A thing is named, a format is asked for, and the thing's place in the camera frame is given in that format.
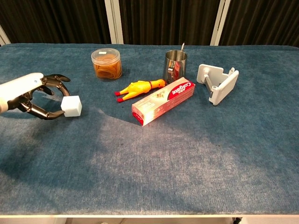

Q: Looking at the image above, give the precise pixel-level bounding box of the red white toothpaste box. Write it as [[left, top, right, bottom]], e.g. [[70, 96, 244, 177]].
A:
[[131, 77, 197, 127]]

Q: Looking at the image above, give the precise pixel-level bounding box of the light blue cube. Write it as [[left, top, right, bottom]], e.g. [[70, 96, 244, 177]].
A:
[[60, 95, 83, 118]]

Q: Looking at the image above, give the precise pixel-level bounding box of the white folding phone stand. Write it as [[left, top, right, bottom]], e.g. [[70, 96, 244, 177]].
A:
[[196, 63, 240, 106]]

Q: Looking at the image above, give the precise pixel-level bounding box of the stainless steel cup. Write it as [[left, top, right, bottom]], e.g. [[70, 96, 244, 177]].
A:
[[162, 49, 188, 85]]

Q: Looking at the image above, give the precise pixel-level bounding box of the yellow rubber chicken toy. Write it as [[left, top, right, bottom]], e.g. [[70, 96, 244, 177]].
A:
[[114, 79, 167, 104]]

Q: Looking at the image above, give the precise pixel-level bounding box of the black pleated curtain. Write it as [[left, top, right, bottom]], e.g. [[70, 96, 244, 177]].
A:
[[0, 0, 111, 45], [219, 0, 299, 48], [118, 0, 221, 46]]

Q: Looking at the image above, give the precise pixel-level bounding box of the blue table cloth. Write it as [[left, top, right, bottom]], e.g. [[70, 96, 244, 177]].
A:
[[0, 43, 299, 216]]

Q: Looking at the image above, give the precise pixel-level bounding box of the white frame post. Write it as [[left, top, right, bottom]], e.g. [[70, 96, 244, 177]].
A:
[[104, 0, 124, 45], [210, 0, 228, 46], [0, 24, 11, 46]]

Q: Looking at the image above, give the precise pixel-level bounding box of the clear jar of rubber bands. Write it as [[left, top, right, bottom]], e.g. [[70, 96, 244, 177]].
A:
[[91, 48, 123, 81]]

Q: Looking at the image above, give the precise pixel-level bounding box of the left black-fingered robot hand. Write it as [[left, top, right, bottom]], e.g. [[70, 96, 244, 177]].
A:
[[0, 72, 71, 121]]

